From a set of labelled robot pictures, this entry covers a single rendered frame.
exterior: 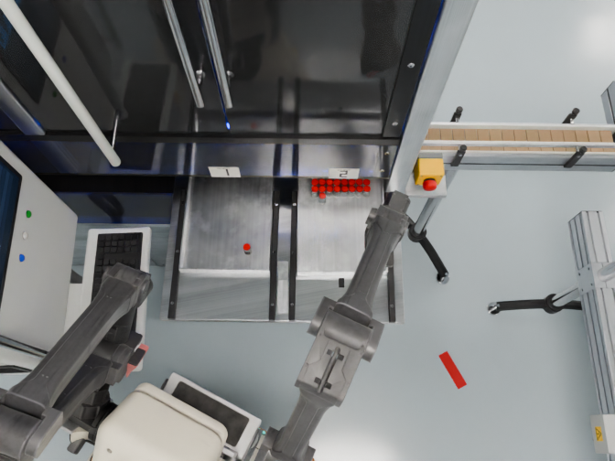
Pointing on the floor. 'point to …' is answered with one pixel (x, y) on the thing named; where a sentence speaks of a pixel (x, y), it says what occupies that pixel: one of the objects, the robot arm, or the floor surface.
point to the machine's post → (430, 86)
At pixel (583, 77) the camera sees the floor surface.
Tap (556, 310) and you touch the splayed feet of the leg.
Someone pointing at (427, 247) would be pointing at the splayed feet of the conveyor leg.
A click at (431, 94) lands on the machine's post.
